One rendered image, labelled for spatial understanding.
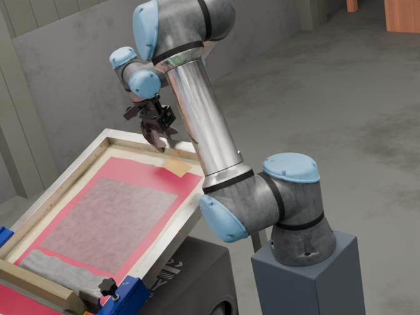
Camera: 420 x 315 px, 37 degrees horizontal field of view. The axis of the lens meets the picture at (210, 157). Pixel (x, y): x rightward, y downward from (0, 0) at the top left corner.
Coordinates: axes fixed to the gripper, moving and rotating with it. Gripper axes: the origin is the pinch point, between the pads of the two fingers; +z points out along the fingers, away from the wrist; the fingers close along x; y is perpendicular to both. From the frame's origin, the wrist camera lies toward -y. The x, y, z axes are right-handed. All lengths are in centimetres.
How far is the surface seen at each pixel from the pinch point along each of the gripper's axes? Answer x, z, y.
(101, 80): 161, 123, -267
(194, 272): -25.9, 24.9, 20.0
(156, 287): -36.0, 22.1, 13.8
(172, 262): -25.0, 25.2, 10.1
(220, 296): -24, 38, 23
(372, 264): 76, 152, 6
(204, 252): -17.3, 27.3, 16.6
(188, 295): -33.5, 25.4, 22.9
